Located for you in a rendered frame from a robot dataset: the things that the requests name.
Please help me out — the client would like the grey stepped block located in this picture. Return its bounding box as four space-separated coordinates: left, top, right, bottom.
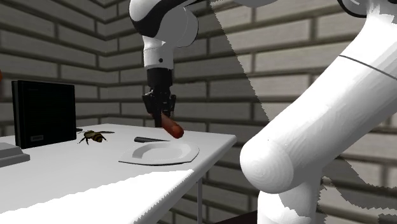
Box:
0 142 31 169

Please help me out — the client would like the red-brown sausage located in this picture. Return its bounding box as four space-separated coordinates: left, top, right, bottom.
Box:
151 112 185 139

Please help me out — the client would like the dark pen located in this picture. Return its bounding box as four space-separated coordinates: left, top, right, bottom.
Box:
134 136 171 143

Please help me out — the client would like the white table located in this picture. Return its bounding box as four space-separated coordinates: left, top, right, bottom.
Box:
0 123 238 224

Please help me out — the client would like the bee figure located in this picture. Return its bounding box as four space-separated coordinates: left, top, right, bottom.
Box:
77 129 116 146

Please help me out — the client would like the white plate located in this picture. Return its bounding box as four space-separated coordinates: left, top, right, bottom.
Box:
118 141 200 166

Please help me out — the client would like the black upright box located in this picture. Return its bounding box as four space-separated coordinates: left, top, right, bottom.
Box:
11 80 78 150

